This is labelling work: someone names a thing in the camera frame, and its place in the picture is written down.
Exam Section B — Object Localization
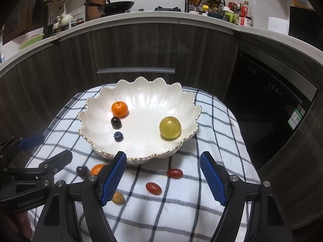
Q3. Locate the black built-in dishwasher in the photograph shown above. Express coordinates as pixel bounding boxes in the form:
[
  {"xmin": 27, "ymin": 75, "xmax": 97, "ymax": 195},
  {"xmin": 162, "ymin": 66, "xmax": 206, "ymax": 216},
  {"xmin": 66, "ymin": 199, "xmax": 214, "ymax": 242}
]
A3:
[{"xmin": 224, "ymin": 50, "xmax": 318, "ymax": 172}]

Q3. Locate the white scalloped bowl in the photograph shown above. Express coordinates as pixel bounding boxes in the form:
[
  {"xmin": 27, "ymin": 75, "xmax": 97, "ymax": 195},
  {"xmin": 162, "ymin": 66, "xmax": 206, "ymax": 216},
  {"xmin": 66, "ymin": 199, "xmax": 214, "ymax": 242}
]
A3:
[{"xmin": 79, "ymin": 77, "xmax": 202, "ymax": 166}]

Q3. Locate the yellow-green round plum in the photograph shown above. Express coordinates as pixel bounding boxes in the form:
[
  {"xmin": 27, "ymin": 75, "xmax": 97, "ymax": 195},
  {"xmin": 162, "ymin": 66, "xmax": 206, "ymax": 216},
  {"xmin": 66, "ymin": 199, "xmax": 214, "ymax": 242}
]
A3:
[{"xmin": 159, "ymin": 116, "xmax": 182, "ymax": 140}]

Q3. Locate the black knife holder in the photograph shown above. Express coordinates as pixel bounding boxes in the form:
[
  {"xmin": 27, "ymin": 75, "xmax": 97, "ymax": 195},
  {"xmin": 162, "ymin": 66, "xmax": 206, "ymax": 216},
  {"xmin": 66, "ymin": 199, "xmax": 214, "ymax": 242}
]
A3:
[{"xmin": 48, "ymin": 15, "xmax": 60, "ymax": 34}]

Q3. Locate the red cherry tomato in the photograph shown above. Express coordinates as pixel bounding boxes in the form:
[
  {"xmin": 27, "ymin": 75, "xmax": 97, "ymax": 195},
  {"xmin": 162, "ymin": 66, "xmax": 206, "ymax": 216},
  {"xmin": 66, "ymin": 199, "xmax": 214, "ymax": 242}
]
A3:
[
  {"xmin": 166, "ymin": 168, "xmax": 184, "ymax": 178},
  {"xmin": 146, "ymin": 182, "xmax": 162, "ymax": 195}
]

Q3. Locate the cabinet drawer with silver handle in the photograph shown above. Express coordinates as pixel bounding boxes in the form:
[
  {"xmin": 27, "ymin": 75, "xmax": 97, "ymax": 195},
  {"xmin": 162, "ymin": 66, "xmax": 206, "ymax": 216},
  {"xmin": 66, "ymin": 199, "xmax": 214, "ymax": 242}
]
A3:
[{"xmin": 96, "ymin": 68, "xmax": 176, "ymax": 86}]

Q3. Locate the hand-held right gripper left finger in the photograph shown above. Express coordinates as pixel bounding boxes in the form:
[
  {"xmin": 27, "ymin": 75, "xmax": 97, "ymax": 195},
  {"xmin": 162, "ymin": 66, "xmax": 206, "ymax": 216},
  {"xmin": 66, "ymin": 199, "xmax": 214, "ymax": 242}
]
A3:
[{"xmin": 32, "ymin": 151, "xmax": 127, "ymax": 242}]

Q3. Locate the white teapot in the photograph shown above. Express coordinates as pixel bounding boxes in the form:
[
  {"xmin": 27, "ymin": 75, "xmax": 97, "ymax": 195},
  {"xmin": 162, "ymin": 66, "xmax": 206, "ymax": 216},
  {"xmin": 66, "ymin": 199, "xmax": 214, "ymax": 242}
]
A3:
[{"xmin": 61, "ymin": 4, "xmax": 74, "ymax": 26}]

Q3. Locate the black wok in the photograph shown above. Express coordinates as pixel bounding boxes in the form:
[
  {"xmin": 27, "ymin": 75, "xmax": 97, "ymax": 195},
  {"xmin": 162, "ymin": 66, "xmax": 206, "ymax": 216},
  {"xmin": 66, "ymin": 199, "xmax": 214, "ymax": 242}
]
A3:
[{"xmin": 84, "ymin": 0, "xmax": 135, "ymax": 15}]

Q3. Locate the orange tangerine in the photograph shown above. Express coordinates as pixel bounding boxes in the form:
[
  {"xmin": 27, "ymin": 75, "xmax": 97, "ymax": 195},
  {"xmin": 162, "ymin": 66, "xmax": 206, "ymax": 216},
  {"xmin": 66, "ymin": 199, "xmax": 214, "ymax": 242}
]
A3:
[
  {"xmin": 90, "ymin": 164, "xmax": 106, "ymax": 175},
  {"xmin": 111, "ymin": 101, "xmax": 129, "ymax": 118}
]

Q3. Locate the gas stove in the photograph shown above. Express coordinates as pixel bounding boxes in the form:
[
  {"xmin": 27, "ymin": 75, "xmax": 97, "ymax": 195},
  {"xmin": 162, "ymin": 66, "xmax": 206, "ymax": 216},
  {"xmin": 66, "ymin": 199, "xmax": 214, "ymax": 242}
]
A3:
[{"xmin": 101, "ymin": 5, "xmax": 182, "ymax": 18}]

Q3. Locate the dark framed window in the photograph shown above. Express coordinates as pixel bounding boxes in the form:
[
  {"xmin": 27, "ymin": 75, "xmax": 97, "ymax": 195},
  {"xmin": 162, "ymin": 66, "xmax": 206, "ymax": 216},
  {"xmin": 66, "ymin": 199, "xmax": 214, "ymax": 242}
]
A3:
[{"xmin": 2, "ymin": 0, "xmax": 43, "ymax": 44}]

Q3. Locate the black microwave oven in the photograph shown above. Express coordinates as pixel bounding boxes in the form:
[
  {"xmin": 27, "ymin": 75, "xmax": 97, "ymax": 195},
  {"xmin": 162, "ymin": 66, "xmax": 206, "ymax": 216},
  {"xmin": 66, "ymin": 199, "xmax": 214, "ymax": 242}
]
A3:
[{"xmin": 289, "ymin": 5, "xmax": 320, "ymax": 41}]

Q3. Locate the cluster of sauce bottles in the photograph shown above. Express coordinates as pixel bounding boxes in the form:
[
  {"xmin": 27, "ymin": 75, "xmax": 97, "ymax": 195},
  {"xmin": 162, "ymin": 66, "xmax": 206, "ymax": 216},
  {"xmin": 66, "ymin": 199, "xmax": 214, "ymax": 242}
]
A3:
[{"xmin": 222, "ymin": 0, "xmax": 253, "ymax": 27}]

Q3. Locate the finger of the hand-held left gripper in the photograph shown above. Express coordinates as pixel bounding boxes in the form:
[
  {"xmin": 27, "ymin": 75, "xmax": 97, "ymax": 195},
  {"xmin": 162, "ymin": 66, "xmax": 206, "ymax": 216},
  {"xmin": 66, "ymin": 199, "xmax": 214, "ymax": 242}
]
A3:
[
  {"xmin": 0, "ymin": 134, "xmax": 45, "ymax": 158},
  {"xmin": 5, "ymin": 149, "xmax": 73, "ymax": 175}
]

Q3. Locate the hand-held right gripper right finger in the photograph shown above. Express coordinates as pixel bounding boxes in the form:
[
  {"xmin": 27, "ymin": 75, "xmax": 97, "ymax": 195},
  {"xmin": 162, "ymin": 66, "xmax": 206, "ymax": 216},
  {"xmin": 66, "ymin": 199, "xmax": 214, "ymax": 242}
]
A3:
[{"xmin": 200, "ymin": 151, "xmax": 294, "ymax": 242}]

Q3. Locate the dark wood kitchen cabinet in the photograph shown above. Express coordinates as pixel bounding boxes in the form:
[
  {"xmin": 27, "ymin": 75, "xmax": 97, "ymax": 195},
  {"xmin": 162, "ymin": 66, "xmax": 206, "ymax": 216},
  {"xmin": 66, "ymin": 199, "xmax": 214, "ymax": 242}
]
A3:
[{"xmin": 0, "ymin": 18, "xmax": 323, "ymax": 230}]

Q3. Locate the checked white cloth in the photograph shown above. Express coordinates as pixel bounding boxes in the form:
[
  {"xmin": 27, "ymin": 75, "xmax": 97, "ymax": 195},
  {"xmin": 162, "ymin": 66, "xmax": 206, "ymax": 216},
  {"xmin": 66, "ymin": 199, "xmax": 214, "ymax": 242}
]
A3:
[{"xmin": 25, "ymin": 84, "xmax": 261, "ymax": 242}]

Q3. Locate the person's left hand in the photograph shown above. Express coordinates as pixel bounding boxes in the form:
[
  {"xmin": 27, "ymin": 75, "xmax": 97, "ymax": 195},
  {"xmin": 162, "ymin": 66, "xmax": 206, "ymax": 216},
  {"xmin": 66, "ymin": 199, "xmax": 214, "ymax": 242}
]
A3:
[{"xmin": 14, "ymin": 210, "xmax": 33, "ymax": 240}]

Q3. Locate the green basin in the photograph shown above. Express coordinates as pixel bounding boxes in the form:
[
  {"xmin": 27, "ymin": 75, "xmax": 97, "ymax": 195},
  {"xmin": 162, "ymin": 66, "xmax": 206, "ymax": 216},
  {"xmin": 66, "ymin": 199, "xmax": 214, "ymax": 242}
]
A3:
[{"xmin": 19, "ymin": 34, "xmax": 43, "ymax": 50}]

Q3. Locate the white round container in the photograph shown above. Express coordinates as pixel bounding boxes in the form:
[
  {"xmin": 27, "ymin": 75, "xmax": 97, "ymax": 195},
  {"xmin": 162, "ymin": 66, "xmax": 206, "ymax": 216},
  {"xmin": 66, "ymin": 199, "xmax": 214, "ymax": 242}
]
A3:
[{"xmin": 267, "ymin": 17, "xmax": 289, "ymax": 35}]

